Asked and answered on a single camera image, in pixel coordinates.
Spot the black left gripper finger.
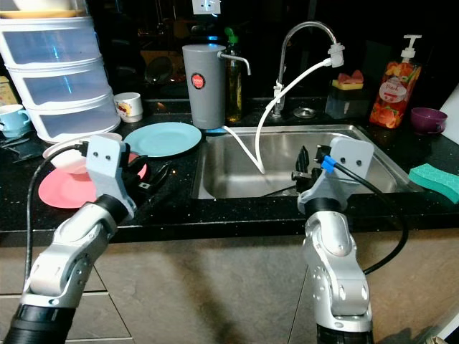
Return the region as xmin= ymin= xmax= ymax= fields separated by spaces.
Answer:
xmin=146 ymin=162 xmax=175 ymax=194

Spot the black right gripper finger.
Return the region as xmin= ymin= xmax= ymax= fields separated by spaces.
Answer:
xmin=290 ymin=145 xmax=313 ymax=183

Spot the light blue plate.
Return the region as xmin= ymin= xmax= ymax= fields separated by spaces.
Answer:
xmin=123 ymin=122 xmax=203 ymax=158

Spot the pink plate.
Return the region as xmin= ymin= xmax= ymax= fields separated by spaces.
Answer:
xmin=37 ymin=154 xmax=148 ymax=210

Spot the stainless steel sink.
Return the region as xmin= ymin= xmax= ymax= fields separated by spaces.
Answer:
xmin=192 ymin=124 xmax=425 ymax=200

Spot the white printed mug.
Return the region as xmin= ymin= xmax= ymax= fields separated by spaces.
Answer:
xmin=113 ymin=92 xmax=144 ymax=123

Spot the dark sponge holder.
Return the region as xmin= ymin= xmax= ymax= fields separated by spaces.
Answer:
xmin=325 ymin=86 xmax=366 ymax=120

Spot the white plate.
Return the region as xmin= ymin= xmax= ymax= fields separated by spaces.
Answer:
xmin=42 ymin=133 xmax=124 ymax=162

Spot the grey water filter canister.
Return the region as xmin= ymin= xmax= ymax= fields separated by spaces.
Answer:
xmin=181 ymin=44 xmax=252 ymax=131

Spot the chrome gooseneck faucet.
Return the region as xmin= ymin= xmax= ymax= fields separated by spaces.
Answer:
xmin=273 ymin=21 xmax=341 ymax=119

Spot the yellow and red sponge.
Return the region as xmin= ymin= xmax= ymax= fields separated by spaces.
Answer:
xmin=332 ymin=70 xmax=365 ymax=91

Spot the green-capped oil bottle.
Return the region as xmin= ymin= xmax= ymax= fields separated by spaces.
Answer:
xmin=224 ymin=27 xmax=243 ymax=124

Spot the peach soap pump bottle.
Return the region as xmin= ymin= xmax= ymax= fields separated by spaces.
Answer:
xmin=369 ymin=34 xmax=422 ymax=130

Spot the green sponge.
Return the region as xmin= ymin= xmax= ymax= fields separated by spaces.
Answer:
xmin=407 ymin=163 xmax=459 ymax=205

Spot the purple cup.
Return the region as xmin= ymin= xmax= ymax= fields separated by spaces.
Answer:
xmin=410 ymin=107 xmax=448 ymax=135

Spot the thin black utensil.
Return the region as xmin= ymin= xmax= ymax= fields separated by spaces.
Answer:
xmin=0 ymin=133 xmax=44 ymax=155

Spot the white tiered plastic container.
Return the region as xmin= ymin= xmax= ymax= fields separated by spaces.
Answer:
xmin=0 ymin=0 xmax=124 ymax=144

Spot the light blue mug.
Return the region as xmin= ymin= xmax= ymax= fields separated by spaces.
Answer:
xmin=0 ymin=105 xmax=32 ymax=138

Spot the yellow packet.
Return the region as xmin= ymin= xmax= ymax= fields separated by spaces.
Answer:
xmin=0 ymin=75 xmax=19 ymax=107

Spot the orange tray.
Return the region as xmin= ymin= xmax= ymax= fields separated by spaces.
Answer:
xmin=0 ymin=9 xmax=87 ymax=20

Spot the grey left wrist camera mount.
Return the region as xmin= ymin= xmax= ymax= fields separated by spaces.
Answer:
xmin=86 ymin=136 xmax=138 ymax=219

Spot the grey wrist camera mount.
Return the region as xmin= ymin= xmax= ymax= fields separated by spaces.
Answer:
xmin=298 ymin=136 xmax=375 ymax=214
xmin=86 ymin=136 xmax=138 ymax=219

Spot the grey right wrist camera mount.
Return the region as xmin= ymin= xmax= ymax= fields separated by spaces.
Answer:
xmin=298 ymin=136 xmax=375 ymax=214

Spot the black blue-taped right arm cable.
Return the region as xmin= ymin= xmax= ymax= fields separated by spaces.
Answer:
xmin=323 ymin=156 xmax=411 ymax=277

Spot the white faucet hose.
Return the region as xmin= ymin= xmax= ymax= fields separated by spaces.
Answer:
xmin=222 ymin=43 xmax=346 ymax=175

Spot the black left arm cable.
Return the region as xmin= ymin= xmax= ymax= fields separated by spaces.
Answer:
xmin=25 ymin=147 xmax=94 ymax=287

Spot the white wall socket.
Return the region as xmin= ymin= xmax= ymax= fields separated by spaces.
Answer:
xmin=192 ymin=0 xmax=222 ymax=15

